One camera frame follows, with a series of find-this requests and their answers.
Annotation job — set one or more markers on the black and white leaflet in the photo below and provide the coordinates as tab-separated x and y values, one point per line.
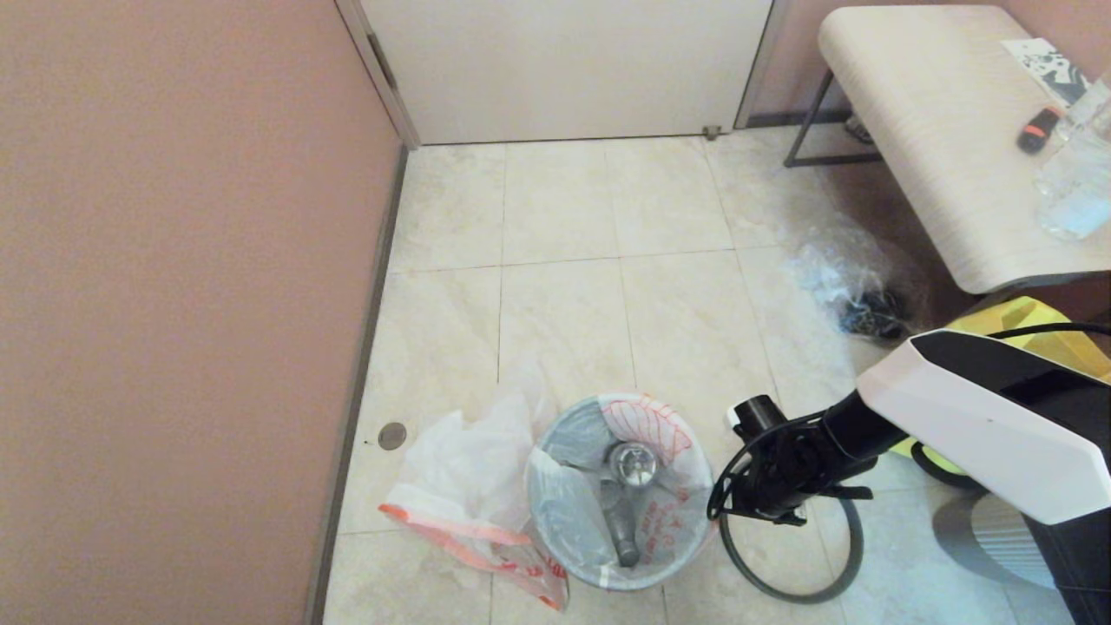
1046	68

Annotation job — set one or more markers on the pale gray ribbed cylinder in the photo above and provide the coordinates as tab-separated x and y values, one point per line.
989	538

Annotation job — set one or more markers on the beige door jamb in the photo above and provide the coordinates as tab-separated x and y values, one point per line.
390	95
761	65

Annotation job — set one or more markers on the crumpled white red-print bag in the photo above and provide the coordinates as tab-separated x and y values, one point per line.
469	477

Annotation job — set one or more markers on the clear water bottle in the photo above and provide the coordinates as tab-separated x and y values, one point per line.
1076	191

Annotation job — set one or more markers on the beige wood-grain table top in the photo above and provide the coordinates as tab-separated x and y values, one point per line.
937	139

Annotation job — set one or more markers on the round metal floor plate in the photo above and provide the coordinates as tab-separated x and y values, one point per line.
392	436

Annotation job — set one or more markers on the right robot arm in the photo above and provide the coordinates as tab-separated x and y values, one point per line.
972	417

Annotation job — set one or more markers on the clear bag with dark contents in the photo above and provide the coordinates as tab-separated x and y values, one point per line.
855	273

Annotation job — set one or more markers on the white door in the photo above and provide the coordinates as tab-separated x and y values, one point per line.
564	69

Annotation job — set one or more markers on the clear empty plastic bottle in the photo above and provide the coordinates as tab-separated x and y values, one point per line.
627	512

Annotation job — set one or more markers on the white plastic bag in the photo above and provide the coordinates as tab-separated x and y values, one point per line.
677	521

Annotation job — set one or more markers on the yellow fabric tote bag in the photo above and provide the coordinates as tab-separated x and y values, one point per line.
1024	314

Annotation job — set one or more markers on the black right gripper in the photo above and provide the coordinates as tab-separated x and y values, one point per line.
781	464

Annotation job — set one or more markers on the black metal table frame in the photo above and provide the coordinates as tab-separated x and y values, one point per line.
833	160

